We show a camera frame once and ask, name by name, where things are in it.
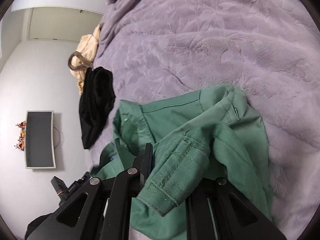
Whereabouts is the green garment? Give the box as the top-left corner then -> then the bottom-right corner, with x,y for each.
92,85 -> 272,239

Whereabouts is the orange flower decoration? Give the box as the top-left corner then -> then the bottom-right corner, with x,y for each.
15,121 -> 26,151

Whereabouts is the black garment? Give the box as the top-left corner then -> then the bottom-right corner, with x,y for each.
79,67 -> 116,150

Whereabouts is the purple plush blanket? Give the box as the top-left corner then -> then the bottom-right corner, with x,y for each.
94,0 -> 319,239

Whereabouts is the grey wall-mounted monitor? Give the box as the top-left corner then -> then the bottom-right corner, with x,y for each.
24,111 -> 56,169

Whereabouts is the beige bag with strap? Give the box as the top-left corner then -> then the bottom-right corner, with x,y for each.
68,23 -> 104,95

